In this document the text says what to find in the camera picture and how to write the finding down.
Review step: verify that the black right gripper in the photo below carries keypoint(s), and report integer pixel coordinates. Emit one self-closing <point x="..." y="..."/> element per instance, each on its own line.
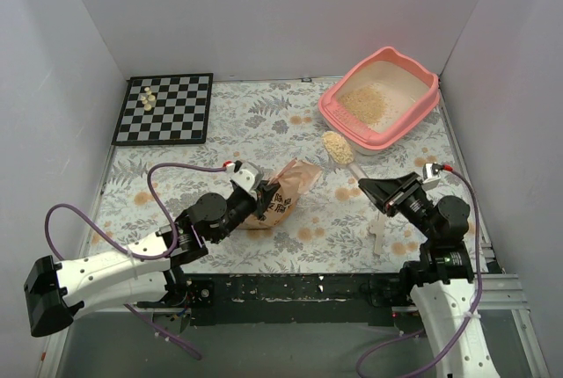
<point x="392" y="198"/>

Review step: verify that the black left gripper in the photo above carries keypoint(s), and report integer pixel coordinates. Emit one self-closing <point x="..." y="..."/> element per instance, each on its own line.
<point x="263" y="193"/>

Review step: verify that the pink litter bag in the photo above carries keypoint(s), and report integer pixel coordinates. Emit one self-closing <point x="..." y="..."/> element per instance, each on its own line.
<point x="295" y="179"/>

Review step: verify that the beige bag clip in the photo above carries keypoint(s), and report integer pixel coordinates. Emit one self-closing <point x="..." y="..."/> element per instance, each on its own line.
<point x="376" y="229"/>

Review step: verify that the clear plastic scoop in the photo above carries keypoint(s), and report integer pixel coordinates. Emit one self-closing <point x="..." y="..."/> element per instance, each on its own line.
<point x="341" y="152"/>

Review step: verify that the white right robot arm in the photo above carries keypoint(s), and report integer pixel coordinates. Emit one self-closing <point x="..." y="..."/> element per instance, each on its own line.
<point x="445" y="284"/>

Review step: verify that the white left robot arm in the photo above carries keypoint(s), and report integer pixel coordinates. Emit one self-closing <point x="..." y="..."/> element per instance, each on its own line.
<point x="59" y="292"/>

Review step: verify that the pink litter box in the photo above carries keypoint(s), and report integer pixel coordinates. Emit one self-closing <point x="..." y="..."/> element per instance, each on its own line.
<point x="380" y="100"/>

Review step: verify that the floral table mat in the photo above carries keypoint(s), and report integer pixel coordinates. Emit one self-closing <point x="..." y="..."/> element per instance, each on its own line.
<point x="268" y="124"/>

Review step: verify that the black white chessboard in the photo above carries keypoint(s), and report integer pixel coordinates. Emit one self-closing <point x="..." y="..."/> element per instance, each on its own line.
<point x="180" y="116"/>

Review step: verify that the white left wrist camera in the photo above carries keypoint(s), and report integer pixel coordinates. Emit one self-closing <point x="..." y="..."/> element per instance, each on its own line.
<point x="245" y="176"/>

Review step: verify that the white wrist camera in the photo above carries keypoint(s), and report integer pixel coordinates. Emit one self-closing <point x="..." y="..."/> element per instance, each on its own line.
<point x="245" y="176"/>
<point x="431" y="176"/>

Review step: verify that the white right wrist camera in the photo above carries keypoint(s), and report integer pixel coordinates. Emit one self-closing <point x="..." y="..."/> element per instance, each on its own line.
<point x="431" y="176"/>

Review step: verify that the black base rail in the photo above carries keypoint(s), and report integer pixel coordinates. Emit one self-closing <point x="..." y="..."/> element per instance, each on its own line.
<point x="376" y="299"/>

